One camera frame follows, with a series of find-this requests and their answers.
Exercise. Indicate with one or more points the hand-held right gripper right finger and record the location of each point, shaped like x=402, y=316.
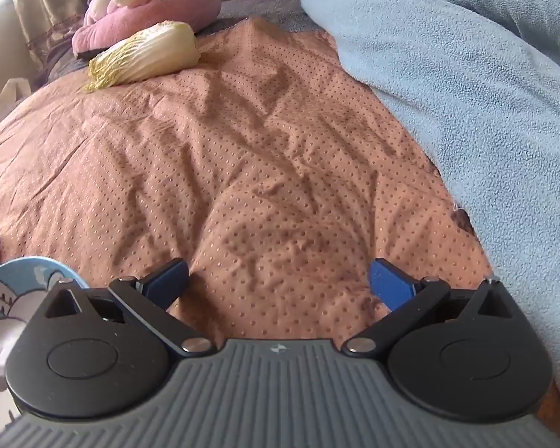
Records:
x=392, y=282

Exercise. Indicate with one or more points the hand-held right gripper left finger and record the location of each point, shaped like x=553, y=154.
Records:
x=168, y=280

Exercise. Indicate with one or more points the blue cartoon plate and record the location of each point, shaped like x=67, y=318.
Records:
x=9, y=298

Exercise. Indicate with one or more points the brown dotted bed cover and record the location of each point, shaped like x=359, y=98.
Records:
x=214, y=149

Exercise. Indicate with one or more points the light blue fleece blanket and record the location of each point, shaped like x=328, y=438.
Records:
x=471, y=84

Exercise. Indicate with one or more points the napa cabbage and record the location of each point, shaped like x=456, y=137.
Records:
x=154, y=53

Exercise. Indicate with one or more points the white bag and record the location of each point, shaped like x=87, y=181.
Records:
x=11, y=95

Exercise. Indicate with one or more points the pink plush cushion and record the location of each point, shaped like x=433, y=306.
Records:
x=168, y=4

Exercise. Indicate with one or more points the beige patterned curtain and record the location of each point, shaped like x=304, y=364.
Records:
x=51, y=0

